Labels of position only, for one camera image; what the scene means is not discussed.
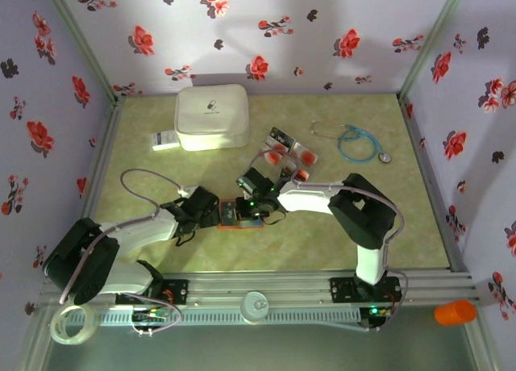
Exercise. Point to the black VIP credit card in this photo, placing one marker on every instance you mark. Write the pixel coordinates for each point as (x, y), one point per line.
(280, 136)
(227, 213)

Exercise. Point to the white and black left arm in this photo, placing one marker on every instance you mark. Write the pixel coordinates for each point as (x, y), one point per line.
(137, 232)

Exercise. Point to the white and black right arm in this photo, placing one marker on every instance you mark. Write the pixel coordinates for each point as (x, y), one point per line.
(306, 199)

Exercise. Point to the white april credit card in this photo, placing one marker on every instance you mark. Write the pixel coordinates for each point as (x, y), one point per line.
(308, 157)
(278, 147)
(274, 158)
(302, 174)

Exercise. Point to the small white medicine box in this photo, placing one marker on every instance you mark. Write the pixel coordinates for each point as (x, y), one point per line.
(163, 140)

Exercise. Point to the white round jar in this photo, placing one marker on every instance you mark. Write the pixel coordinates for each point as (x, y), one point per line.
(254, 306)

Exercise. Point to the white zipped medicine pouch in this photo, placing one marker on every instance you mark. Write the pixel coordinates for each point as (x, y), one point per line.
(211, 117)

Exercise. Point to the white plastic container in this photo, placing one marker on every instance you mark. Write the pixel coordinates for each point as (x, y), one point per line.
(151, 315)

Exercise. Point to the blue stethoscope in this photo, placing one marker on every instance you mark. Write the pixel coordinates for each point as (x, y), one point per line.
(385, 157)

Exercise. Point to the clear tape roll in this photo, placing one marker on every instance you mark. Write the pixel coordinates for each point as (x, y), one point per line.
(72, 340)

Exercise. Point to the orange pill bottle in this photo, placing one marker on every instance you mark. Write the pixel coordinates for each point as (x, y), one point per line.
(455, 312)

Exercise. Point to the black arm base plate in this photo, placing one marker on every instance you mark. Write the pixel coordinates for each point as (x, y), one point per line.
(177, 290)
(342, 290)

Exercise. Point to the aluminium mounting rail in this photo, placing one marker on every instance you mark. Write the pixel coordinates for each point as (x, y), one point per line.
(258, 284)

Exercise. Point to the aluminium side rail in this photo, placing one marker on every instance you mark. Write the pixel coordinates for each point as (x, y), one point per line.
(101, 165)
(431, 185)

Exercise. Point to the aluminium corner post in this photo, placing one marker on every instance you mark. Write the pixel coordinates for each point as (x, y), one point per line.
(431, 44)
(82, 44)

